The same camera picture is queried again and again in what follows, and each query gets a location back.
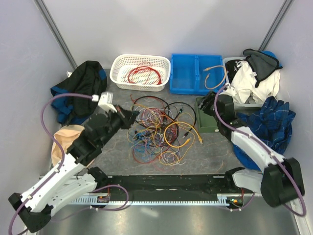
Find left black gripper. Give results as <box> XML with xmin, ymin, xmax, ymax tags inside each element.
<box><xmin>99</xmin><ymin>103</ymin><xmax>140</xmax><ymax>146</ymax></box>

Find yellow ethernet cable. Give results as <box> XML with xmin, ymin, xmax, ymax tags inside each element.
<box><xmin>203</xmin><ymin>65</ymin><xmax>227</xmax><ymax>90</ymax></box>
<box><xmin>164</xmin><ymin>121</ymin><xmax>204</xmax><ymax>148</ymax></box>

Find red ethernet cable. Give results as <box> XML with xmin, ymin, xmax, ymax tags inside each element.
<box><xmin>132</xmin><ymin>66</ymin><xmax>163</xmax><ymax>85</ymax></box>
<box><xmin>128</xmin><ymin>66</ymin><xmax>147</xmax><ymax>84</ymax></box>

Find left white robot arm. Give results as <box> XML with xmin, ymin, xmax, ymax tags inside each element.
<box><xmin>8</xmin><ymin>105</ymin><xmax>139</xmax><ymax>233</ymax></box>

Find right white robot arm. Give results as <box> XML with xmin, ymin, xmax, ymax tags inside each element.
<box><xmin>197</xmin><ymin>92</ymin><xmax>305</xmax><ymax>208</ymax></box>

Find green plastic tray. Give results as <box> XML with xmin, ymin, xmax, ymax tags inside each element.
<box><xmin>194</xmin><ymin>96</ymin><xmax>218</xmax><ymax>134</ymax></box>

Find grey plastic tub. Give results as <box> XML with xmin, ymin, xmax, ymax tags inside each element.
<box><xmin>223</xmin><ymin>57</ymin><xmax>263</xmax><ymax>110</ymax></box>

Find blue divided plastic bin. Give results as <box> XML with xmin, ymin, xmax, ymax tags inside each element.
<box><xmin>170</xmin><ymin>54</ymin><xmax>226</xmax><ymax>95</ymax></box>

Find white perforated plastic basket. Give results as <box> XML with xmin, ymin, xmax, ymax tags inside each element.
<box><xmin>110</xmin><ymin>54</ymin><xmax>171</xmax><ymax>92</ymax></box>

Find white garment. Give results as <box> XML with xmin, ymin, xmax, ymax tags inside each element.
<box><xmin>231</xmin><ymin>60</ymin><xmax>280</xmax><ymax>104</ymax></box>

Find black and blue jacket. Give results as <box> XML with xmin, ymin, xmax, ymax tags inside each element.
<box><xmin>50</xmin><ymin>61</ymin><xmax>107</xmax><ymax>125</ymax></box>

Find blue plaid shirt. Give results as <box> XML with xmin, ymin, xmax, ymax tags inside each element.
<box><xmin>237</xmin><ymin>96</ymin><xmax>296</xmax><ymax>155</ymax></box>

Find grey black-trimmed cloth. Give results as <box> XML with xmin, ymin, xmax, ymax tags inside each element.
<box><xmin>243</xmin><ymin>48</ymin><xmax>281</xmax><ymax>88</ymax></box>

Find beige bucket hat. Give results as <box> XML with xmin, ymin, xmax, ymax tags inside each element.
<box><xmin>51</xmin><ymin>124</ymin><xmax>85</xmax><ymax>166</ymax></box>

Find blue cap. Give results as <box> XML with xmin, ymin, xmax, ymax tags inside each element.
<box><xmin>262</xmin><ymin>50</ymin><xmax>283</xmax><ymax>68</ymax></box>

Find thin blue wire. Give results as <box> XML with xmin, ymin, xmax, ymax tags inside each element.
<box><xmin>129</xmin><ymin>132</ymin><xmax>162</xmax><ymax>157</ymax></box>

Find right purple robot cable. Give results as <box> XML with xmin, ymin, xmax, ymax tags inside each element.
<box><xmin>214</xmin><ymin>84</ymin><xmax>308</xmax><ymax>217</ymax></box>

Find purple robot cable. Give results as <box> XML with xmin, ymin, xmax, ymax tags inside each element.
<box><xmin>214</xmin><ymin>84</ymin><xmax>308</xmax><ymax>217</ymax></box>
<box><xmin>8</xmin><ymin>93</ymin><xmax>130</xmax><ymax>235</ymax></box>

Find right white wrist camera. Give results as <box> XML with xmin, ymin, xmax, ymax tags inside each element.
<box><xmin>220</xmin><ymin>83</ymin><xmax>237</xmax><ymax>97</ymax></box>

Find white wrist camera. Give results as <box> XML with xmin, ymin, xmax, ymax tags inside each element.
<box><xmin>91</xmin><ymin>92</ymin><xmax>117</xmax><ymax>113</ymax></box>
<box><xmin>220</xmin><ymin>83</ymin><xmax>237</xmax><ymax>97</ymax></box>

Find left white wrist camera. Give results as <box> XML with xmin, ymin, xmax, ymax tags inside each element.
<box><xmin>91</xmin><ymin>92</ymin><xmax>117</xmax><ymax>113</ymax></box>

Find black thick cable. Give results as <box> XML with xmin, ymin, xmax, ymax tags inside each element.
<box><xmin>132</xmin><ymin>95</ymin><xmax>198</xmax><ymax>128</ymax></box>

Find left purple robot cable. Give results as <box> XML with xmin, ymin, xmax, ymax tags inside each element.
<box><xmin>8</xmin><ymin>93</ymin><xmax>130</xmax><ymax>235</ymax></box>

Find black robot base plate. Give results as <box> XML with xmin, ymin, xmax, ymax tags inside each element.
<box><xmin>96</xmin><ymin>174</ymin><xmax>242</xmax><ymax>195</ymax></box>

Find slotted cable duct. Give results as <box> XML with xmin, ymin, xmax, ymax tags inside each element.
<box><xmin>70</xmin><ymin>190</ymin><xmax>239</xmax><ymax>206</ymax></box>

